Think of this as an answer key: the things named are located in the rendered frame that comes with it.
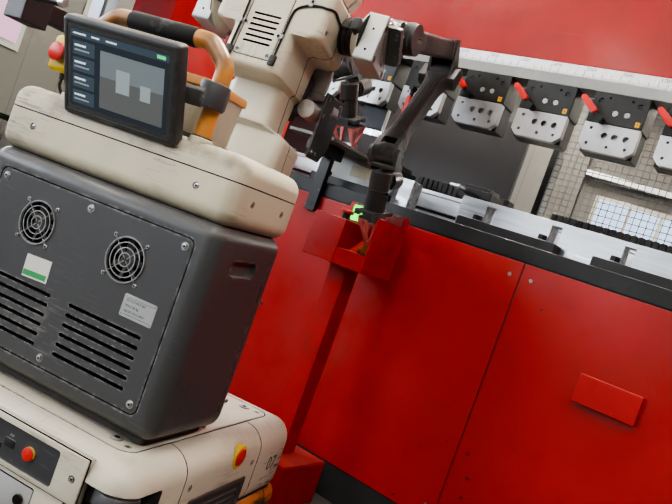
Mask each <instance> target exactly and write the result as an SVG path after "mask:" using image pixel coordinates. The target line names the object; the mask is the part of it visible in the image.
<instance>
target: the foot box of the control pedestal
mask: <svg viewBox="0 0 672 504"><path fill-rule="evenodd" d="M324 464H325V463H324V461H322V460H321V459H319V458H317V457H316V456H314V455H312V454H310V453H309V452H307V451H305V450H304V449H302V448H300V447H299V446H297V445H296V447H295V450H294V452H292V453H284V454H282V455H281V458H280V460H279V463H278V466H277V469H276V472H275V474H274V476H273V478H272V479H271V481H270V483H271V485H272V496H271V499H270V500H269V502H268V504H303V503H308V502H311V501H312V497H313V495H314V492H315V489H316V486H317V484H318V481H319V478H320V475H321V473H322V470H323V467H324Z"/></svg>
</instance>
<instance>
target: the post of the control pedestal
mask: <svg viewBox="0 0 672 504"><path fill-rule="evenodd" d="M357 274H358V272H355V271H353V270H350V269H348V268H345V267H343V266H340V265H338V264H335V263H332V262H331V263H330V266H329V269H328V272H327V274H326V277H325V280H324V283H323V286H322V288H321V291H320V294H319V297H318V300H317V302H316V305H315V308H314V311H313V314H312V316H311V319H310V322H309V325H308V328H307V330H306V333H305V336H304V339H303V342H302V344H301V347H300V350H299V353H298V355H297V358H296V361H295V364H294V367H293V369H292V372H291V375H290V378H289V381H288V383H287V386H286V389H285V392H284V395H283V397H282V400H281V403H280V406H279V409H278V411H277V414H276V416H277V417H279V418H280V419H281V420H282V421H283V422H284V424H285V426H286V429H287V440H286V444H285V446H284V449H283V452H282V454H284V453H292V452H294V450H295V447H296V444H297V441H298V439H299V436H300V433H301V430H302V427H303V425H304V422H305V419H306V416H307V414H308V411H309V408H310V405H311V402H312V400H313V397H314V394H315V391H316V388H317V386H318V383H319V380H320V377H321V375H322V372H323V369H324V366H325V363H326V361H327V358H328V355H329V352H330V350H331V347H332V344H333V341H334V338H335V336H336V333H337V330H338V327H339V324H340V322H341V319H342V316H343V313H344V311H345V308H346V305H347V302H348V299H349V297H350V294H351V291H352V288H353V285H354V283H355V280H356V277H357Z"/></svg>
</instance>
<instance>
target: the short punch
mask: <svg viewBox="0 0 672 504"><path fill-rule="evenodd" d="M390 114H391V111H390V110H389V109H386V108H381V107H377V106H372V105H367V104H364V107H363V109H362V112H361V115H360V116H361V117H366V122H364V123H362V122H361V121H359V124H360V125H364V126H366V128H365V130H364V131H363V133H364V134H368V135H372V136H376V137H378V136H379V135H380V134H382V132H384V130H385V128H386V125H387V122H388V119H389V117H390Z"/></svg>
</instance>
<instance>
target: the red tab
mask: <svg viewBox="0 0 672 504"><path fill-rule="evenodd" d="M571 400H572V401H574V402H576V403H579V404H581V405H583V406H586V407H588V408H590V409H593V410H595V411H597V412H600V413H602V414H604V415H607V416H609V417H611V418H613V419H616V420H618V421H620V422H623V423H625V424H627V425H630V426H632V427H635V425H636V422H637V419H638V417H639V414H640V411H641V409H642V406H643V403H644V401H645V398H643V397H641V396H638V395H636V394H633V393H631V392H628V391H626V390H623V389H621V388H618V387H616V386H613V385H611V384H608V383H606V382H604V381H601V380H599V379H596V378H594V377H591V376H589V375H586V374H584V373H581V374H580V376H579V379H578V382H577V384H576V387H575V390H574V392H573V395H572V398H571Z"/></svg>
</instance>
